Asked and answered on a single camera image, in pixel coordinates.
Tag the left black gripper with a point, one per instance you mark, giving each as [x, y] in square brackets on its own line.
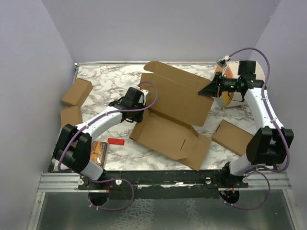
[138, 119]

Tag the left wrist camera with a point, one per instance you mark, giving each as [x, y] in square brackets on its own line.
[145, 92]

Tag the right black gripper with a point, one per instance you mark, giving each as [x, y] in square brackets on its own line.
[213, 88]

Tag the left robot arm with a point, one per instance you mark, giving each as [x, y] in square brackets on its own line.
[73, 148]

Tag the red flat block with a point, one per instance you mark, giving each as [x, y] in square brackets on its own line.
[116, 141]

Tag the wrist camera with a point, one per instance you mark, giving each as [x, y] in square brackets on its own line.
[223, 61]
[145, 92]

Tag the aluminium frame profile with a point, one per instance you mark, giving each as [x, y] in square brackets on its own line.
[58, 182]

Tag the white cylinder container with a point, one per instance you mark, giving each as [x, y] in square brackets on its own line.
[234, 98]

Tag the cardboard box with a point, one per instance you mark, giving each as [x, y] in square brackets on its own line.
[71, 115]
[232, 138]
[168, 125]
[77, 93]

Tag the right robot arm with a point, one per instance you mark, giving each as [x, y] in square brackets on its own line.
[269, 147]

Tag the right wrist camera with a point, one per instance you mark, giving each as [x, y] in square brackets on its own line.
[223, 61]

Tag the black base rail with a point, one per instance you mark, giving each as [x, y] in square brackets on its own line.
[163, 184]

